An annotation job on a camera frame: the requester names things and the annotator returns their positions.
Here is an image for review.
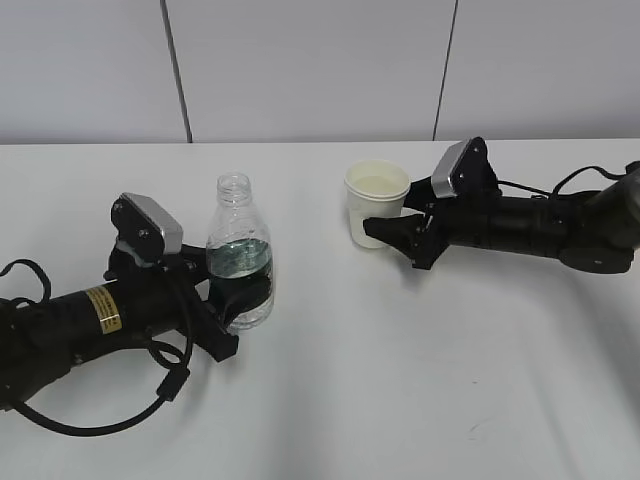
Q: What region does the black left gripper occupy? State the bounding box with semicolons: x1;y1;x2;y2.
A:
104;244;272;362

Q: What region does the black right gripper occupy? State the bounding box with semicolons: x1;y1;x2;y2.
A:
363;177;505;270

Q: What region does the clear plastic water bottle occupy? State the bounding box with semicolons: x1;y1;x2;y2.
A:
206;172;275;334

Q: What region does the white paper cup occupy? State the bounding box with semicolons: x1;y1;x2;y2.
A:
344;159;411;249

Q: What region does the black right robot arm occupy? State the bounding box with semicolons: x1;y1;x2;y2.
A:
363;162;639;274

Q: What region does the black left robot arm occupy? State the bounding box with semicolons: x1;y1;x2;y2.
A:
1;246;272;416

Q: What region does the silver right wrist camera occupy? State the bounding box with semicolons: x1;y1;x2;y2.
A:
431;137;499;199

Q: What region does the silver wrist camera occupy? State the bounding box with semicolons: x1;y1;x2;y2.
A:
431;137;499;199
111;192;184;267

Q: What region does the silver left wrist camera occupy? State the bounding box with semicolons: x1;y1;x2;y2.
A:
111;192;184;267

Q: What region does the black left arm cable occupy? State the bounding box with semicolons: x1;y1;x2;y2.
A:
0;258;196;437

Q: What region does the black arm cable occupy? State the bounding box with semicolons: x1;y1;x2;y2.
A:
497;160;640;201
0;258;196;437

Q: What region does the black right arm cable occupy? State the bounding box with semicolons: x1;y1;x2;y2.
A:
497;160;640;201

